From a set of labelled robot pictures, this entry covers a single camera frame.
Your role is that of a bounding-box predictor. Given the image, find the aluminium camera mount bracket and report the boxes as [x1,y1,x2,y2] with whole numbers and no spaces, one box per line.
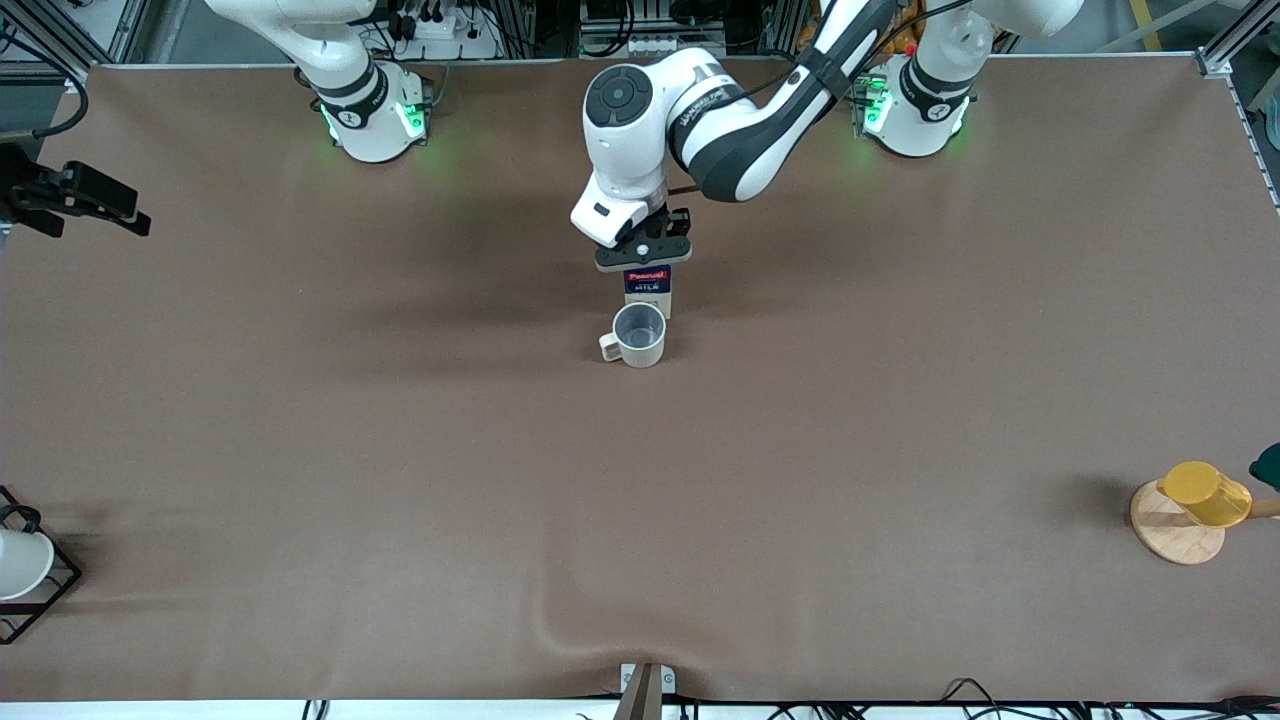
[612,662,677,720]

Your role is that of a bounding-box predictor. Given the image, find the blue milk carton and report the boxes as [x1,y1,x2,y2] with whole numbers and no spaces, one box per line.
[624,264,673,321]

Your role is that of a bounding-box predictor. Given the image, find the black wire rack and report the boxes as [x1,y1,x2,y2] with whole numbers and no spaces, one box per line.
[0,485,84,646]

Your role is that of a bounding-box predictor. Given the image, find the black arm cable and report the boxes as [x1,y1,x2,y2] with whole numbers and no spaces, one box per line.
[0,78,92,142]

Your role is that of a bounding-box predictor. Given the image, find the white power strip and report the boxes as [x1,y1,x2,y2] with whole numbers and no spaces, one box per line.
[392,0,503,61]

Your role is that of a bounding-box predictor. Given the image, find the aluminium frame post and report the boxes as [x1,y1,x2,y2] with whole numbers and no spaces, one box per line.
[0,0,153,67]
[1195,0,1280,79]

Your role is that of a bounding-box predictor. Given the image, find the cream ribbed mug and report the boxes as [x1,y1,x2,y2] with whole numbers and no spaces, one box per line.
[598,302,668,369]

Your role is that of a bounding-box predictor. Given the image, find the yellow cup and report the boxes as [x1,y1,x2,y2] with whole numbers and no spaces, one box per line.
[1157,461,1253,528]

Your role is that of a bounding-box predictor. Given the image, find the round wooden mug stand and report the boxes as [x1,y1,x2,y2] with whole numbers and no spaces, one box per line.
[1130,478,1280,567]

